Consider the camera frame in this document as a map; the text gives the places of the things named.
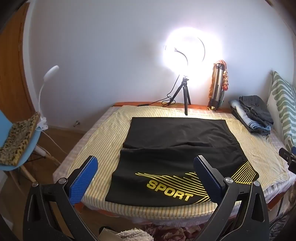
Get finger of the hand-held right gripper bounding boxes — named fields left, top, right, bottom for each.
left=279, top=146, right=296, bottom=173

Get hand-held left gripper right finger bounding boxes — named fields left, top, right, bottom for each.
left=193, top=155, right=270, bottom=241

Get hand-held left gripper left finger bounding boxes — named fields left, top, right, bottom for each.
left=22, top=155, right=99, bottom=241

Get black pants with yellow print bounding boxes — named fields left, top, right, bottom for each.
left=105, top=117, right=260, bottom=207

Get yellow striped blanket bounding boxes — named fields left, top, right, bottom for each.
left=54, top=105, right=290, bottom=220

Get green and white wavy pillow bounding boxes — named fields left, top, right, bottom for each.
left=266, top=71, right=296, bottom=149

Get red patterned rug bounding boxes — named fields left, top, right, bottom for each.
left=143, top=221, right=208, bottom=241

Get dark grey folded garment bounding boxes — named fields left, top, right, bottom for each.
left=239, top=95, right=274, bottom=126

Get light blue chair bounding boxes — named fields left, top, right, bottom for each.
left=0, top=109, right=56, bottom=183

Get light blue folded jeans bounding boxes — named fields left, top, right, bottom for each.
left=229, top=100, right=272, bottom=135

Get beige fluffy cloth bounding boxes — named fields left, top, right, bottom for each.
left=116, top=228, right=154, bottom=241

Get leopard print cloth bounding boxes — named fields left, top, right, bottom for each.
left=0, top=112, right=41, bottom=166

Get black mini tripod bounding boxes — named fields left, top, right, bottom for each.
left=167, top=75, right=192, bottom=116

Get white clip-on desk lamp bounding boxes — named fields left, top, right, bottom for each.
left=35, top=65, right=59, bottom=130

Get wooden door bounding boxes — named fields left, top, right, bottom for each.
left=0, top=2, right=42, bottom=130

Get white ring light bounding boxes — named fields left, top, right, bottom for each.
left=162, top=27, right=223, bottom=76

